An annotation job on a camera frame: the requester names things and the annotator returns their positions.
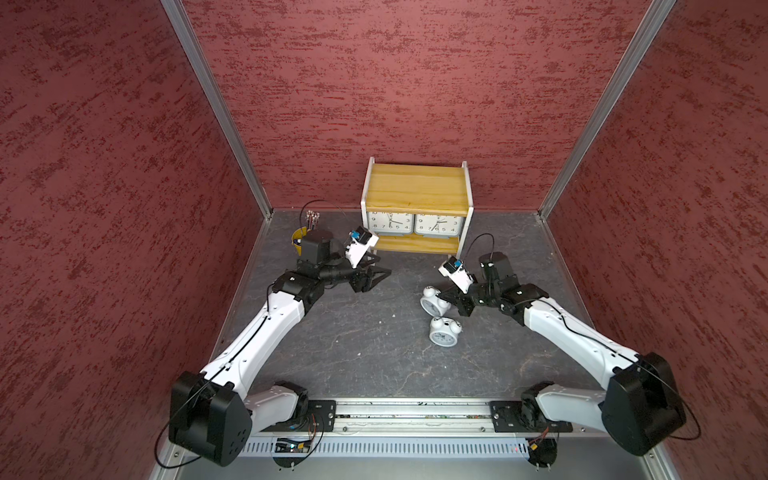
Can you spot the left aluminium corner post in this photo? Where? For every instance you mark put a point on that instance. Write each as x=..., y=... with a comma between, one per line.
x=192, y=48

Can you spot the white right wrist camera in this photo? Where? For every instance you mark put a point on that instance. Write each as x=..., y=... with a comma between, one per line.
x=454, y=269

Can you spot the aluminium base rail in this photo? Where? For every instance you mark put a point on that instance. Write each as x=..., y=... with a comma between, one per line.
x=409, y=428

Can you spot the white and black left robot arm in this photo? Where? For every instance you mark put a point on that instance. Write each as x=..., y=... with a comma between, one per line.
x=213, y=412

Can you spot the yellow pen cup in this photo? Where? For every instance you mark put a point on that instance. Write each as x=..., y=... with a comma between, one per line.
x=298, y=236

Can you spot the white twin-bell alarm clock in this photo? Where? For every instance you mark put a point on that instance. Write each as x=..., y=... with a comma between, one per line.
x=433, y=304
x=444, y=332

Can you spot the aluminium corner post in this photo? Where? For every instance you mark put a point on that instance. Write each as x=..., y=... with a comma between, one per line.
x=192, y=48
x=643, y=37

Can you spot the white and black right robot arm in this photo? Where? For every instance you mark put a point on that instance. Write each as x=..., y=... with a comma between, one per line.
x=637, y=403

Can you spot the wooden two-tier white-framed shelf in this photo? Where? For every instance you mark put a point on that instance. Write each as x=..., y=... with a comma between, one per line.
x=418, y=189

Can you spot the grey rectangular alarm clock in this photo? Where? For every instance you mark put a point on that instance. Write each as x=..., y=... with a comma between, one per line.
x=444, y=226
x=390, y=223

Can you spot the right aluminium corner post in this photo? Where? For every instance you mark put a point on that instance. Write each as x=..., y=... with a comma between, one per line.
x=643, y=37

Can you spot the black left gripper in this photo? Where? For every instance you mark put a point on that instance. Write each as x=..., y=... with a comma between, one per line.
x=363, y=282

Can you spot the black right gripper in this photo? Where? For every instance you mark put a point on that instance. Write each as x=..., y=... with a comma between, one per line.
x=458, y=298

